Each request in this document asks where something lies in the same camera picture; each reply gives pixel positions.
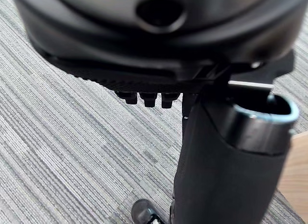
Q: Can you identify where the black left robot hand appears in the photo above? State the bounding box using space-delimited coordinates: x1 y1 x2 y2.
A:
11 0 308 224

